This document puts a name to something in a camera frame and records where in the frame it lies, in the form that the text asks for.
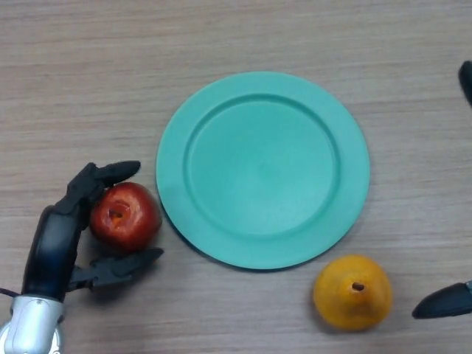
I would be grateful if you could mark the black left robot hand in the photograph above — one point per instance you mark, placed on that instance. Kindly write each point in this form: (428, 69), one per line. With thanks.
(51, 243)

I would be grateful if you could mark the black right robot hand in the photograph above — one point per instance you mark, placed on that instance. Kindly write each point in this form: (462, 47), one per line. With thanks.
(442, 300)

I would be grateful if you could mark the red apple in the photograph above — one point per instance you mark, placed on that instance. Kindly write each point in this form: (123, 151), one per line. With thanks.
(129, 221)

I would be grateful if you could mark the green round plate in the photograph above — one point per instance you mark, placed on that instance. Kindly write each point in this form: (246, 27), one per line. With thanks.
(263, 171)

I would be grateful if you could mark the yellow pear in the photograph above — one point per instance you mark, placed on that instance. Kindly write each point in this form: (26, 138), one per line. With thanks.
(346, 302)

